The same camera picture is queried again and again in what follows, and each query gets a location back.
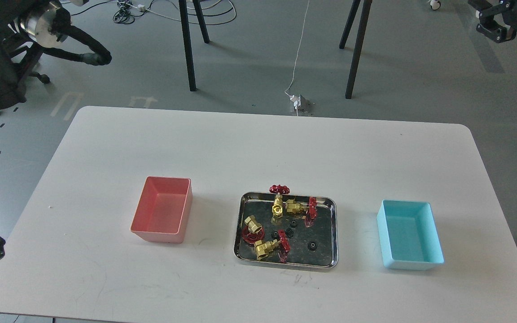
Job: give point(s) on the brass valve red handwheel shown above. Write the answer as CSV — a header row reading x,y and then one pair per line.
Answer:
x,y
277,207
263,249
252,230
299,210

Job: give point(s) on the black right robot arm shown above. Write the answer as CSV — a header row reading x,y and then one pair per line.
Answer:
x,y
497,22

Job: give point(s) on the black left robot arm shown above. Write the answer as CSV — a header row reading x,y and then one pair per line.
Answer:
x,y
31,28

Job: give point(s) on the brass valve upright red handwheel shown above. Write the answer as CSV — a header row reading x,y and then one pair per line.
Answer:
x,y
277,207

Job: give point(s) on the brass valve front red handwheel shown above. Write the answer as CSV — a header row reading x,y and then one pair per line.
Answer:
x,y
263,249

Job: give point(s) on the pink plastic box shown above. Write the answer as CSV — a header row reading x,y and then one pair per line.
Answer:
x,y
163,210

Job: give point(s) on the light blue plastic box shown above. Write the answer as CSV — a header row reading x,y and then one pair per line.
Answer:
x,y
408,236

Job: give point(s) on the shiny metal tray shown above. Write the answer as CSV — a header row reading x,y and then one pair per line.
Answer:
x,y
323,231

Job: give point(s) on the black table leg pair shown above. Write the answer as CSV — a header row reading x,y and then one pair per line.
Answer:
x,y
184,20
362,28

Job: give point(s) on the white caster wheel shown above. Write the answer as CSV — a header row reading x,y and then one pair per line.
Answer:
x,y
435,4

